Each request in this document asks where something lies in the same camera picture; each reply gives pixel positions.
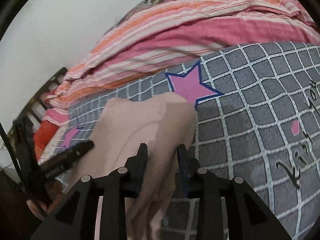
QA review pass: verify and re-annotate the grey checked star bedsheet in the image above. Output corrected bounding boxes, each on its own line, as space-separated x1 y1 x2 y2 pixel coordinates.
52 41 320 240

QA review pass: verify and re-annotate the red pillow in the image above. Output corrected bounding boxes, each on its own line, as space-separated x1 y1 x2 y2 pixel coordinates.
34 120 60 161

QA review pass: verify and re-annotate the dark wooden headboard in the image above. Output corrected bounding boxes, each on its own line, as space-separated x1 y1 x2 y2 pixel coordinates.
15 67 67 132

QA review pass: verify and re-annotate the pink orange striped duvet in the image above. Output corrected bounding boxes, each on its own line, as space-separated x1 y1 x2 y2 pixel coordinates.
43 0 319 126

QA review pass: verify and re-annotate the person's left hand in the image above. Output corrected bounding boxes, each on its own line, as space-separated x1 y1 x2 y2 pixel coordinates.
26 180 65 220

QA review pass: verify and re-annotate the floral white bedsheet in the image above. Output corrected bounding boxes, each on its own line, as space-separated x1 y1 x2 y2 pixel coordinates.
38 125 68 165

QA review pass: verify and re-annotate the pink knitted sweater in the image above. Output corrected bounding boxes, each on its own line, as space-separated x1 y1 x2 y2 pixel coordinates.
67 92 196 239

